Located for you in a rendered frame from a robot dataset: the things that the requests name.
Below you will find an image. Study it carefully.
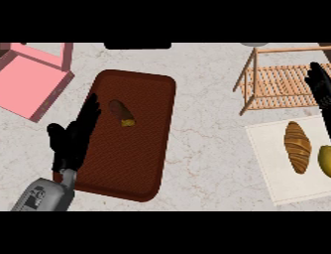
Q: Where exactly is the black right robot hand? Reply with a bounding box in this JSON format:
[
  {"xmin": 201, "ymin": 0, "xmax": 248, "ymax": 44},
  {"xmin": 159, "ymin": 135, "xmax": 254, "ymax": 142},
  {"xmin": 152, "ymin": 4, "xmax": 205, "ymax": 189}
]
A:
[{"xmin": 302, "ymin": 62, "xmax": 331, "ymax": 157}]

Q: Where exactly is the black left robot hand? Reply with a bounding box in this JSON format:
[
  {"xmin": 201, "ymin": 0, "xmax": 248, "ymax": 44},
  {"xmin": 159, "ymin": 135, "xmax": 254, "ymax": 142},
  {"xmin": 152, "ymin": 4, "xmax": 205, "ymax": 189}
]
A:
[{"xmin": 46, "ymin": 92, "xmax": 102, "ymax": 173}]

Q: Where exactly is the wooden tiered shelf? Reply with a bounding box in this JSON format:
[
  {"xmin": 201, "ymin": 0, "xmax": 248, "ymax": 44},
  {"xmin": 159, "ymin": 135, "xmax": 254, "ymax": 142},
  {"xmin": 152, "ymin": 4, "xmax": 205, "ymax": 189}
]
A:
[{"xmin": 232, "ymin": 43, "xmax": 331, "ymax": 117}]

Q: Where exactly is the yellow lemon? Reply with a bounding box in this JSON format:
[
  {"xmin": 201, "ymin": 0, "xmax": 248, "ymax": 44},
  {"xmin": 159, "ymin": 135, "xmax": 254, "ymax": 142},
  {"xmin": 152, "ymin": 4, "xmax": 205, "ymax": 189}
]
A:
[{"xmin": 316, "ymin": 145, "xmax": 331, "ymax": 182}]

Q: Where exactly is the white placemat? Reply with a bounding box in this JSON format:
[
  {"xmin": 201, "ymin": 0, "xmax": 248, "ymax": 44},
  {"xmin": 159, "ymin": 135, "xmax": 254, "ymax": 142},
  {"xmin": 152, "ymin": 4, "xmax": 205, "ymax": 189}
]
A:
[{"xmin": 243, "ymin": 114, "xmax": 331, "ymax": 207}]

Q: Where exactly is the brown rectangular tray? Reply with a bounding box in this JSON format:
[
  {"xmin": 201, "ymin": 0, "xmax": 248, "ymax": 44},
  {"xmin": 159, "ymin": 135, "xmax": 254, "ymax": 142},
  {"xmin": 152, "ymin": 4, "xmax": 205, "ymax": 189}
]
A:
[{"xmin": 51, "ymin": 68, "xmax": 178, "ymax": 203}]

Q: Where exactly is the brown sweet potato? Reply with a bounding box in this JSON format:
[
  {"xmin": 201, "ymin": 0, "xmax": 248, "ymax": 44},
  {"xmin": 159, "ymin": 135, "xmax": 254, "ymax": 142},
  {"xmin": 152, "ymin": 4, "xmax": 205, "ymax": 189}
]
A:
[{"xmin": 106, "ymin": 99, "xmax": 137, "ymax": 128}]

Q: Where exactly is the brown croissant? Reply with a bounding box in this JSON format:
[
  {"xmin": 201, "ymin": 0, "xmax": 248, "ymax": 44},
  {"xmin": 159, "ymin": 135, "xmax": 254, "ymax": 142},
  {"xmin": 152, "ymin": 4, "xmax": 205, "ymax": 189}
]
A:
[{"xmin": 282, "ymin": 120, "xmax": 313, "ymax": 176}]

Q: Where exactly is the pink open box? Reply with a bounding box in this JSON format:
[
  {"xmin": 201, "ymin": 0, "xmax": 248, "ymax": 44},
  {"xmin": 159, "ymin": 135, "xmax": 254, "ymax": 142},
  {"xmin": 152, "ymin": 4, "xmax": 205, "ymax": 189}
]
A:
[{"xmin": 0, "ymin": 43, "xmax": 77, "ymax": 124}]

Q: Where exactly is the grey round object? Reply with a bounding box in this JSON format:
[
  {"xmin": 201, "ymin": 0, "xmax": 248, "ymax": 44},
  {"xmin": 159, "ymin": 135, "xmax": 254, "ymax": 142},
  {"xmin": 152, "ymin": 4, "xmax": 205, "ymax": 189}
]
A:
[{"xmin": 240, "ymin": 42, "xmax": 270, "ymax": 48}]

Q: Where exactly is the black appliance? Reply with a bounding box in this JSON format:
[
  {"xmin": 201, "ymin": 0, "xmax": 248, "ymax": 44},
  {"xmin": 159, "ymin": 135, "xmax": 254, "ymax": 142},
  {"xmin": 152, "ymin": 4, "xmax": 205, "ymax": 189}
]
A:
[{"xmin": 102, "ymin": 42, "xmax": 172, "ymax": 51}]

